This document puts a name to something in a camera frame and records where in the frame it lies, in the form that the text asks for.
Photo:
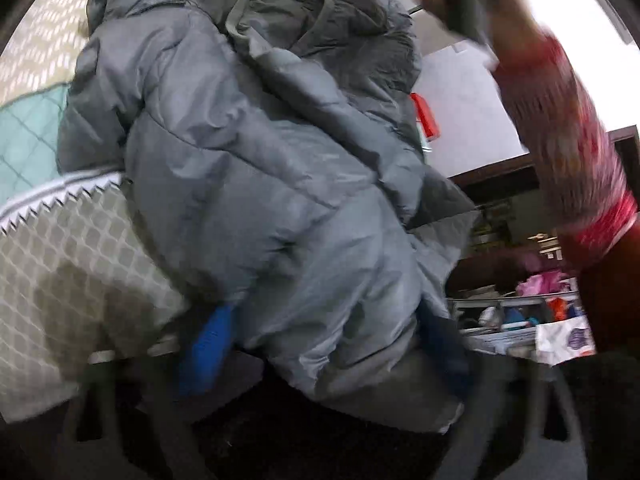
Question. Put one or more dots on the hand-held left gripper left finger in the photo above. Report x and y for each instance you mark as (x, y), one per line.
(209, 347)

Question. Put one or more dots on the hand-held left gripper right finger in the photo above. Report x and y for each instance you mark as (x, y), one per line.
(446, 355)

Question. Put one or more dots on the grey puffer jacket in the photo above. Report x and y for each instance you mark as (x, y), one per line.
(260, 185)

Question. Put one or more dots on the person's right forearm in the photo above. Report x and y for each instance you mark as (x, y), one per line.
(560, 125)

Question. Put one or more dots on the white printed cloth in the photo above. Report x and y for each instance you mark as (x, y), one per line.
(565, 341)

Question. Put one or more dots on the red bottle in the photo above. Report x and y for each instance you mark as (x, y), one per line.
(426, 115)

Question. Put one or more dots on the pink cloth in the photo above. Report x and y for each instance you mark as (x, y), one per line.
(542, 282)

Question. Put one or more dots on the beige patterned bed sheet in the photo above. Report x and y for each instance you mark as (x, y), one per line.
(65, 280)

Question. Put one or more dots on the person's dark red clothing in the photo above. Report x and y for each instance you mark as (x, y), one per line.
(612, 300)

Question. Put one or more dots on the dark wooden cabinet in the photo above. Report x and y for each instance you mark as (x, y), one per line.
(520, 195)

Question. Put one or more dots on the teal quilted blanket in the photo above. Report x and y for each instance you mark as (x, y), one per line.
(27, 140)

